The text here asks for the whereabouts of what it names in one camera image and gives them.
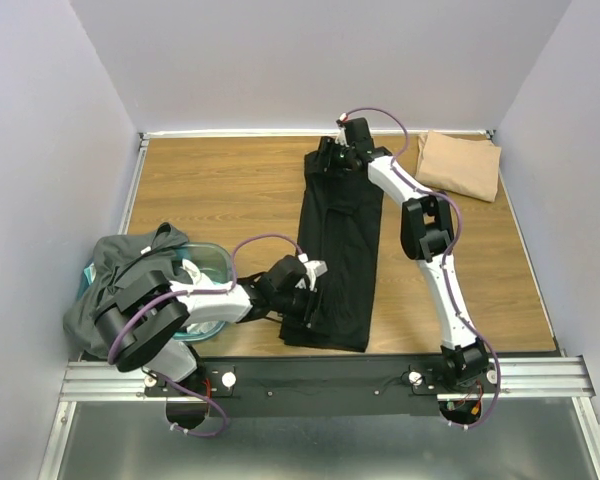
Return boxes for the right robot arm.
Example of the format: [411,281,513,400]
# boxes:
[318,113,489,392]

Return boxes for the teal plastic basket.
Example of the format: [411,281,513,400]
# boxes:
[82,241,236,346]

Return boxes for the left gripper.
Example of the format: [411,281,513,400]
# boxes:
[272,285,331,337]

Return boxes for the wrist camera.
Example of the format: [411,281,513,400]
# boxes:
[297,253,328,292]
[334,113,349,147]

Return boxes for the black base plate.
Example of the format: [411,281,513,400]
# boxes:
[144,352,501,419]

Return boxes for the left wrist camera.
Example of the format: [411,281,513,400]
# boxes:
[297,253,328,292]

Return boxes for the aluminium rail frame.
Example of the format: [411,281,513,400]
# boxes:
[38,131,600,480]

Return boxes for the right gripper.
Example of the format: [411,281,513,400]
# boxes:
[304,138,353,182]

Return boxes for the folded beige t shirt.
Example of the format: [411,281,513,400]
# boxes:
[415,131,501,203]

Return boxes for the black t shirt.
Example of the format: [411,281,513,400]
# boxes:
[279,148,383,352]

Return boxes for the grey t shirt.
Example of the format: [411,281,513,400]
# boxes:
[63,222,189,359]

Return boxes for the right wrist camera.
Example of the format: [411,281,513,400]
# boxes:
[334,113,349,147]

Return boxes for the white clothes in basket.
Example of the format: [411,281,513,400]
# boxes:
[177,259,225,343]

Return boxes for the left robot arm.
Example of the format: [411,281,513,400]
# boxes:
[94,254,328,395]

